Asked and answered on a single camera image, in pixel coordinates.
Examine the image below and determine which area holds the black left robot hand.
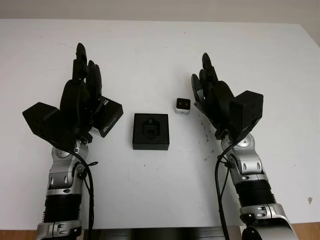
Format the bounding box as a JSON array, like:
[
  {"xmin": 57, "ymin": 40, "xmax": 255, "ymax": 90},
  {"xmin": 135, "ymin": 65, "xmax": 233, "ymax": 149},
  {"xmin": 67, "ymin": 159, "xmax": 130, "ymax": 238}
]
[{"xmin": 57, "ymin": 42, "xmax": 105, "ymax": 143}]

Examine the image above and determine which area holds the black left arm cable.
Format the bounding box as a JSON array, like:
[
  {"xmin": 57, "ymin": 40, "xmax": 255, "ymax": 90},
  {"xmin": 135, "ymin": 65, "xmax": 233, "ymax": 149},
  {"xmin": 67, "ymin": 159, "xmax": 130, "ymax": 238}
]
[{"xmin": 72, "ymin": 147, "xmax": 99, "ymax": 240}]

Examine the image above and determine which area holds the black box base with insert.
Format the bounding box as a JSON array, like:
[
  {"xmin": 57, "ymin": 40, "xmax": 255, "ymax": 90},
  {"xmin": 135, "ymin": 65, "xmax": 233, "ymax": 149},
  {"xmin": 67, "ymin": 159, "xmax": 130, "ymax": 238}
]
[{"xmin": 131, "ymin": 113, "xmax": 170, "ymax": 151}]

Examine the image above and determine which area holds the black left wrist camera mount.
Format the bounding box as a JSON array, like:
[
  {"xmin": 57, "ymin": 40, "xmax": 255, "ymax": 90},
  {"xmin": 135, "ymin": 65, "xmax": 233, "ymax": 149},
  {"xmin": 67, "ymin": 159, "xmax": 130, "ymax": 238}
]
[{"xmin": 22, "ymin": 101, "xmax": 76, "ymax": 151}]

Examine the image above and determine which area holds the black printed box lid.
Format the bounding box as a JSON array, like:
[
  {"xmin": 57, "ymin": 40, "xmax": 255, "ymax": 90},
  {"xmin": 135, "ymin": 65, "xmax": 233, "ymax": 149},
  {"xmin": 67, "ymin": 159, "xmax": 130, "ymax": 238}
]
[{"xmin": 91, "ymin": 94, "xmax": 124, "ymax": 139}]

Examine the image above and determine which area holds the dark robot torso edge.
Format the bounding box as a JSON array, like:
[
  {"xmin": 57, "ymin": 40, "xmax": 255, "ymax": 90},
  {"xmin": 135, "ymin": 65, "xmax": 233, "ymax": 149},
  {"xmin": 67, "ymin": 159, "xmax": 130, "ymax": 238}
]
[{"xmin": 83, "ymin": 226, "xmax": 241, "ymax": 240}]

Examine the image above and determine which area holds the small silver depth camera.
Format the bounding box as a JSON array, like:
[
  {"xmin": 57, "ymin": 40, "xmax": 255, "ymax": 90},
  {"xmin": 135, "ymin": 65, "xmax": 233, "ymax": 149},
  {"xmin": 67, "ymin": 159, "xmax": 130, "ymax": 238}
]
[{"xmin": 174, "ymin": 97, "xmax": 191, "ymax": 115}]

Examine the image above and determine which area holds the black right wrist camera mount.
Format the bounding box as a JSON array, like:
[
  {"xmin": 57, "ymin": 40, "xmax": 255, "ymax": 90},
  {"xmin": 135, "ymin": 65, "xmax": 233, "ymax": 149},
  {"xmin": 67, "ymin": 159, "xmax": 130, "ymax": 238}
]
[{"xmin": 229, "ymin": 90, "xmax": 265, "ymax": 141}]

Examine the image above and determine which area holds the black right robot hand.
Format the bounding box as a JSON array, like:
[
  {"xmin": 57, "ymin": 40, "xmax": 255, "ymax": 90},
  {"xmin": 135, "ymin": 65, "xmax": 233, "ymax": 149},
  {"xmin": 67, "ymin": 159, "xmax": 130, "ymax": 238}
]
[{"xmin": 191, "ymin": 52, "xmax": 241, "ymax": 141}]

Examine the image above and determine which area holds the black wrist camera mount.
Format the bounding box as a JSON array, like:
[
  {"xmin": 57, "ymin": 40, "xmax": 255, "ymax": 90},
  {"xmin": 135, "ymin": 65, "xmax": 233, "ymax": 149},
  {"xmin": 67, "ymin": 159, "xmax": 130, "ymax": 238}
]
[
  {"xmin": 22, "ymin": 101, "xmax": 76, "ymax": 151},
  {"xmin": 229, "ymin": 90, "xmax": 265, "ymax": 141}
]

